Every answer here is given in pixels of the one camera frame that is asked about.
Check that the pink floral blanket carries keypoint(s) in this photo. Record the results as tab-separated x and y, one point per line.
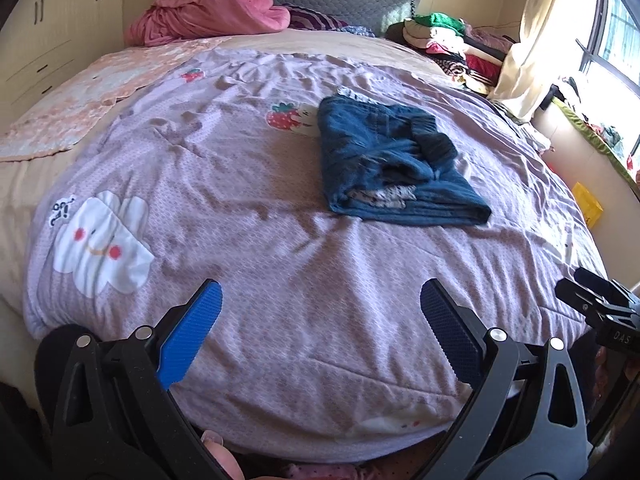
85	100

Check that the cream wardrobe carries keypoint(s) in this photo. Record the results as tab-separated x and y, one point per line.
45	35

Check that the purple striped cloth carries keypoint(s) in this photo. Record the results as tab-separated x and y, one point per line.
315	19

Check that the blue denim pants lace trim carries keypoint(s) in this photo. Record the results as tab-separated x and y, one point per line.
370	160

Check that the green-edged sill mat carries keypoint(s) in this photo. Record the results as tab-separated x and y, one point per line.
590	130

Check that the bed with beige sheet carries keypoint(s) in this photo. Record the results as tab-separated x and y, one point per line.
20	210

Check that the cream curtain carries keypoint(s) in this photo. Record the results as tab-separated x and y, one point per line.
545	25

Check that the purple printed quilt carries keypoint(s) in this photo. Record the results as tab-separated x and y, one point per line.
250	260

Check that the pink crumpled blanket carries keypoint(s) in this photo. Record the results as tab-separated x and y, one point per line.
215	10

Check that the person's left hand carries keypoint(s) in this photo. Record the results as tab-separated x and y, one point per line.
225	460

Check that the yellow box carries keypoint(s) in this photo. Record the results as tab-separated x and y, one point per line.
587	202

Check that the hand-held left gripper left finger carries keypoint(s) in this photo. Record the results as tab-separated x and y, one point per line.
192	330

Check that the pink dotted clothing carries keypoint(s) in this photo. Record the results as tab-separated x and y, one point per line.
325	472

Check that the pile of folded clothes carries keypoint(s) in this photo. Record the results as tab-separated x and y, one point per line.
440	35

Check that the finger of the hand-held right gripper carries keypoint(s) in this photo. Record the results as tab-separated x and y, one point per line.
605	285
582	300

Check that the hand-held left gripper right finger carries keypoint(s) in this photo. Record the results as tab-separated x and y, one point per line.
450	330

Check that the window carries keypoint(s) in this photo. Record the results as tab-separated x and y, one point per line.
615	25

